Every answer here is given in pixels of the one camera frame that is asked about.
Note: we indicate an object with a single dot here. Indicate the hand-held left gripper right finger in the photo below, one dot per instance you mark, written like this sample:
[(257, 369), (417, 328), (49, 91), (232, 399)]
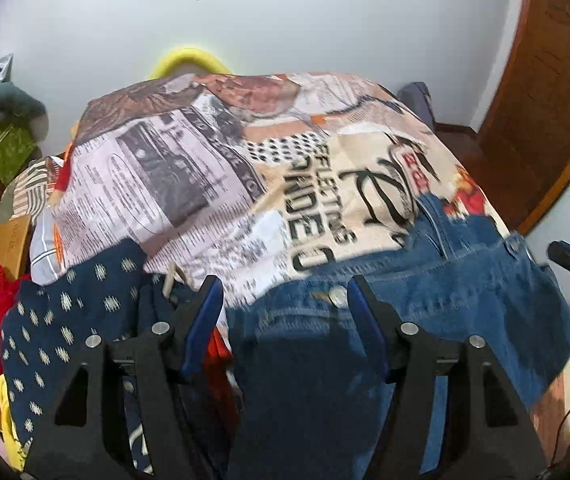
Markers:
[(365, 325)]

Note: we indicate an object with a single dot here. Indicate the newspaper print blanket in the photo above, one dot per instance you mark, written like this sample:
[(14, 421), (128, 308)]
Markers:
[(190, 170)]

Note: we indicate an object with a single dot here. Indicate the brown wooden door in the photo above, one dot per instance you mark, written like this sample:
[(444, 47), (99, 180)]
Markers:
[(550, 85)]

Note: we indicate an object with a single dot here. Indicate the navy dotted cloth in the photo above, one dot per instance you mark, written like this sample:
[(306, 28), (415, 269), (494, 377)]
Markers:
[(65, 320)]

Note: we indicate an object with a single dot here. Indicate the grey plush pillow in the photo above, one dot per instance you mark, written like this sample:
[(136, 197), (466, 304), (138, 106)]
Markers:
[(12, 105)]

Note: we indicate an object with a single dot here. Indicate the dark grey backpack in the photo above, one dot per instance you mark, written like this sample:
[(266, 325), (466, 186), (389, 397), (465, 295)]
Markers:
[(417, 102)]

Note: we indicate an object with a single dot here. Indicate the green patterned bag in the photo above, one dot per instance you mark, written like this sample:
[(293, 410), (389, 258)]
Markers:
[(0, 160)]

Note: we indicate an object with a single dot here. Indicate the yellow curved headboard cushion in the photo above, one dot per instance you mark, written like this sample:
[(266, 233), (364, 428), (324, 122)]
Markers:
[(185, 57)]

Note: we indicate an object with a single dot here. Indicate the striped beige cloth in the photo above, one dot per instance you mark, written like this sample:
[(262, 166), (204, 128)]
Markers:
[(27, 190)]

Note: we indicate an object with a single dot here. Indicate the yellow plush toy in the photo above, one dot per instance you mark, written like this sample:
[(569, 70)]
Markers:
[(7, 425)]

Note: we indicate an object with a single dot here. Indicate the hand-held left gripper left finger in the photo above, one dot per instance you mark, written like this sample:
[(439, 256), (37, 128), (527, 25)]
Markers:
[(205, 330)]

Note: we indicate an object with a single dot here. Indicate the blue denim jacket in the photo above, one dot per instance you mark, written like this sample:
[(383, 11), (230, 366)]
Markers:
[(465, 300)]

